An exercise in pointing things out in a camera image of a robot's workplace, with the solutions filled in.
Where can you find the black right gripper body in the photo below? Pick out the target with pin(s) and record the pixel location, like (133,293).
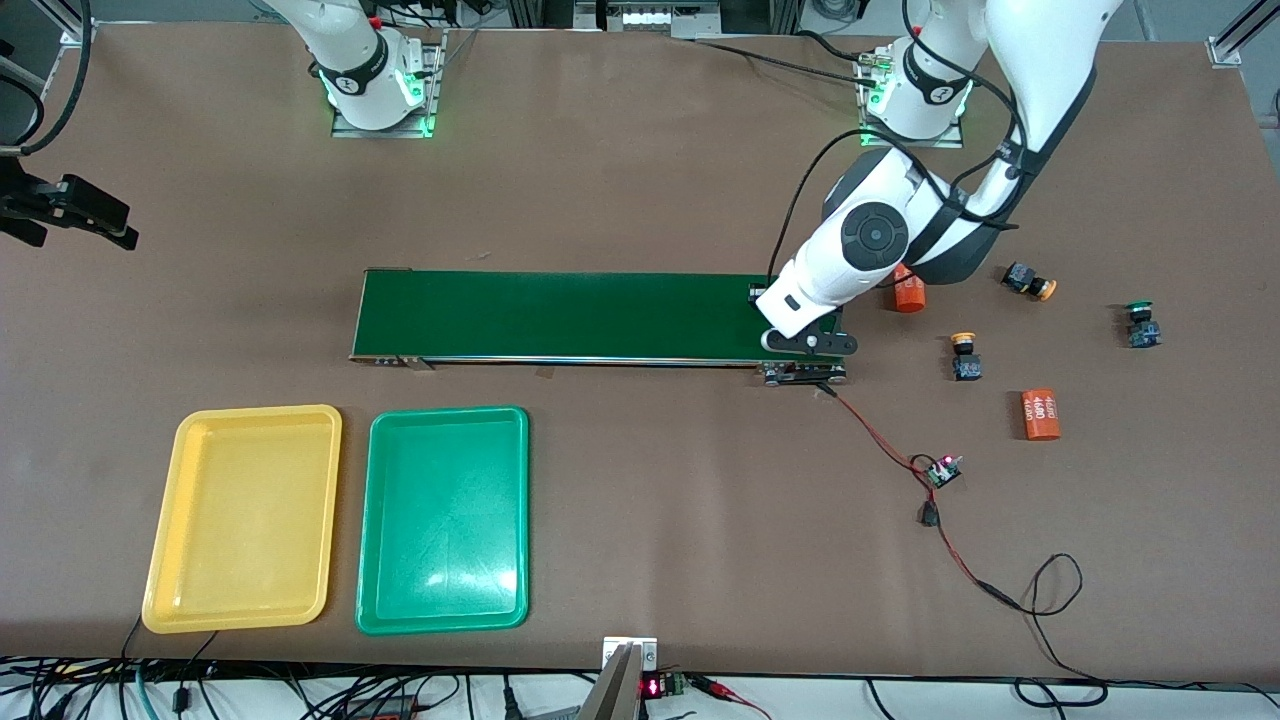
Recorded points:
(38,203)

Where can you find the orange 4680 battery cylinder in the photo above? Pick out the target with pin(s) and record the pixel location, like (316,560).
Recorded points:
(1040,414)
(911,298)

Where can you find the yellow push button switch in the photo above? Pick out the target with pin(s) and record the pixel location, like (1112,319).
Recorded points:
(1022,277)
(965,356)

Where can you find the green push button switch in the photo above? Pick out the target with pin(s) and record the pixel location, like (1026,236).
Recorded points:
(1143,330)

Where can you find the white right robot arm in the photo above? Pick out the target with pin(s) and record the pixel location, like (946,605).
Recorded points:
(350,50)

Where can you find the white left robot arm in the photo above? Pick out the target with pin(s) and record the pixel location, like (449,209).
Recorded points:
(1040,60)

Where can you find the green conveyor belt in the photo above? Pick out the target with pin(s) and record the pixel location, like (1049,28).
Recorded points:
(600,315)

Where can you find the small green circuit board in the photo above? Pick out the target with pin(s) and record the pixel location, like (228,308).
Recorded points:
(942,471)

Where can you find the small black inline connector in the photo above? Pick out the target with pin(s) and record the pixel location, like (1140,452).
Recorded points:
(929,515)

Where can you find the yellow plastic tray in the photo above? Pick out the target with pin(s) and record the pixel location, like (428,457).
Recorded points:
(243,518)

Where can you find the red clip lead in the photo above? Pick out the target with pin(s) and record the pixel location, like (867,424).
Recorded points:
(722,690)

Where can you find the green plastic tray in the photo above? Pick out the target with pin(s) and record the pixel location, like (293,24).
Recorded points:
(443,540)

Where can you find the red LED display module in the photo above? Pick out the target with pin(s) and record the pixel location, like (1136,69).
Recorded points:
(655,687)

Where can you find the aluminium frame profile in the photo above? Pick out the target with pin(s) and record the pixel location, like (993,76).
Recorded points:
(1235,40)
(70,36)

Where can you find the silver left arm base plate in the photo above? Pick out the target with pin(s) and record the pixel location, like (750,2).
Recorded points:
(952,138)

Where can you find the silver machine frame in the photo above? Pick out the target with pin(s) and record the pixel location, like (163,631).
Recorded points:
(600,15)

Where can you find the silver mounting bracket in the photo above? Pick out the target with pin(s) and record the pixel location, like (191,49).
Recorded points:
(612,645)

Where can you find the grey camera mount pole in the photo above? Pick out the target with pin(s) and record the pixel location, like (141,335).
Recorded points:
(610,695)

